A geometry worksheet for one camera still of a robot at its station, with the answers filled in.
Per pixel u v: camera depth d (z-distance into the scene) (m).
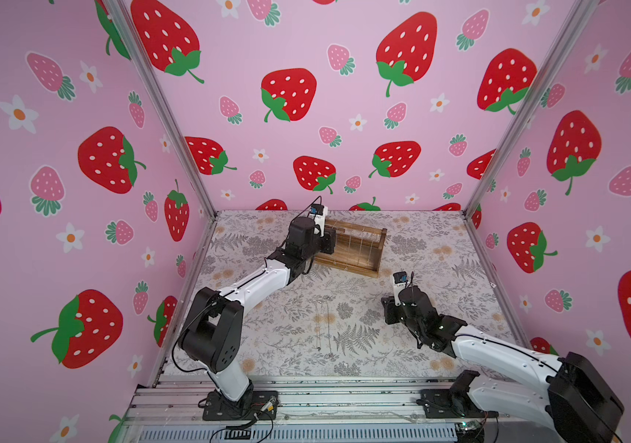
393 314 0.75
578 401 0.39
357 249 1.11
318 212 0.75
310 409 0.74
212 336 0.46
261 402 0.73
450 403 0.67
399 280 0.74
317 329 0.88
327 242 0.78
